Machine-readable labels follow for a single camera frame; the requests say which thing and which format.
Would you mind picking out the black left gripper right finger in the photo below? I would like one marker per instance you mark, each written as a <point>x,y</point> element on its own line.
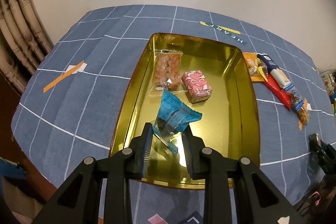
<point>235,190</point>

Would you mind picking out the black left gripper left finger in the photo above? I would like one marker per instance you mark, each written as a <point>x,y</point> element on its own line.
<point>77,200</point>

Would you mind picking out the blue snack packet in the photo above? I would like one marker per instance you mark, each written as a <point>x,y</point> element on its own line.
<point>173,118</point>

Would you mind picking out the orange sunflower seed packet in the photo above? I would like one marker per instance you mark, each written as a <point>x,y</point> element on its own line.
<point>256,68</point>

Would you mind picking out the clear bag of nut balls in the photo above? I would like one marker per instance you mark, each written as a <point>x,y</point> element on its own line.
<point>303,115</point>

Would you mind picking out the red snack packet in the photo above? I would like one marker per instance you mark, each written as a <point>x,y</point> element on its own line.
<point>274,87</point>

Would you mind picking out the small blue clear packet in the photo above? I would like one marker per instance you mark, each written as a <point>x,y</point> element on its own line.
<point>292,90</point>

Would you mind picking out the navy white biscuit packet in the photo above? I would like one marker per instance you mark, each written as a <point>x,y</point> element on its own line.
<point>275,71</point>

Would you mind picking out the pink white wrapped snack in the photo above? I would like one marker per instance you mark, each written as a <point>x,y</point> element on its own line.
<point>197,86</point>

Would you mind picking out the gold red toffee tin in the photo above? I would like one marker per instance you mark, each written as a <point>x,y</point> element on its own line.
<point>230,120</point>

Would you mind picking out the orange tape strip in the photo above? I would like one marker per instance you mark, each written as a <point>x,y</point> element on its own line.
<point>63,76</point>

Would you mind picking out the clear packet of brown candies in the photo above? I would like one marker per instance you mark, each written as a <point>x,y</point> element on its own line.
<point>166,74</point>

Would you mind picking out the beige patterned curtain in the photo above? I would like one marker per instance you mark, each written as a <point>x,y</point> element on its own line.
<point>24,43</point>

